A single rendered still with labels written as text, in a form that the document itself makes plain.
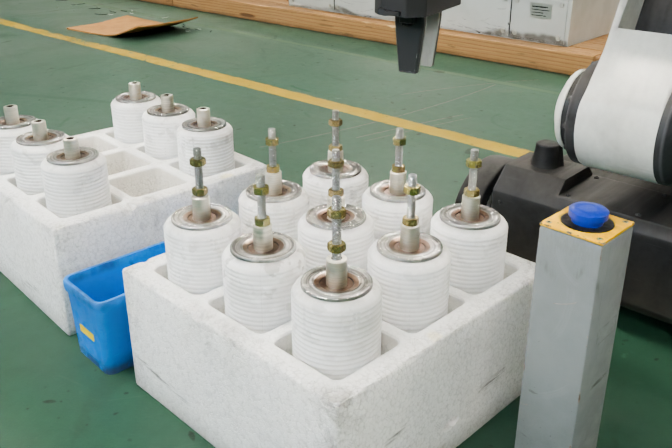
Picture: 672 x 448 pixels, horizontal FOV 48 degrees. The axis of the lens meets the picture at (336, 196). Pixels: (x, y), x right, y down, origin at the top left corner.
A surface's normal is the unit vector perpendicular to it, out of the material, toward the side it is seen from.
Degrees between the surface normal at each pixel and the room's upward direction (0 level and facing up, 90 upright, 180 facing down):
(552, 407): 90
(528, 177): 45
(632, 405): 0
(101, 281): 88
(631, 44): 63
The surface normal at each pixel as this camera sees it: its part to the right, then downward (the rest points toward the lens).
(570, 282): -0.70, 0.28
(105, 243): 0.68, 0.29
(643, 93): -0.51, -0.39
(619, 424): 0.00, -0.92
